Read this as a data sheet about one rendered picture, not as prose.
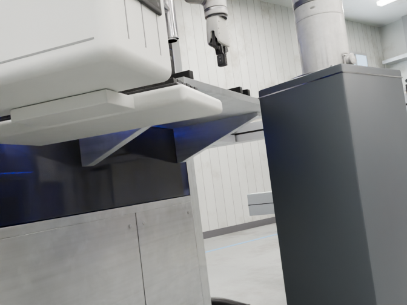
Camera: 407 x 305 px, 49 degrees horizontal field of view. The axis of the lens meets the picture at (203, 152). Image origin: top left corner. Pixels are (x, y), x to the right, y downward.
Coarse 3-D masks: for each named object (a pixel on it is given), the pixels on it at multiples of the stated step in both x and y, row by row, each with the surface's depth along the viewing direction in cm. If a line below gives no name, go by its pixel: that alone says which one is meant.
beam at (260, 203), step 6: (258, 192) 247; (264, 192) 239; (270, 192) 238; (252, 198) 243; (258, 198) 241; (264, 198) 239; (270, 198) 238; (252, 204) 243; (258, 204) 241; (264, 204) 239; (270, 204) 238; (252, 210) 243; (258, 210) 241; (264, 210) 239; (270, 210) 238
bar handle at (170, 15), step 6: (168, 0) 71; (168, 6) 71; (174, 6) 72; (168, 12) 71; (174, 12) 72; (168, 18) 71; (174, 18) 72; (168, 24) 71; (174, 24) 71; (168, 30) 71; (174, 30) 71; (168, 36) 71; (174, 36) 71; (168, 42) 73
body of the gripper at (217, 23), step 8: (216, 16) 154; (224, 16) 156; (208, 24) 155; (216, 24) 154; (224, 24) 158; (208, 32) 155; (216, 32) 153; (224, 32) 157; (208, 40) 155; (224, 40) 156
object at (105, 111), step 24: (72, 96) 67; (96, 96) 65; (120, 96) 68; (144, 96) 71; (168, 96) 70; (192, 96) 72; (24, 120) 70; (48, 120) 73; (72, 120) 76; (96, 120) 77; (120, 120) 80; (144, 120) 83; (168, 120) 87; (24, 144) 95; (48, 144) 101
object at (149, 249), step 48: (0, 240) 97; (48, 240) 108; (96, 240) 123; (144, 240) 141; (192, 240) 167; (0, 288) 95; (48, 288) 106; (96, 288) 120; (144, 288) 138; (192, 288) 163
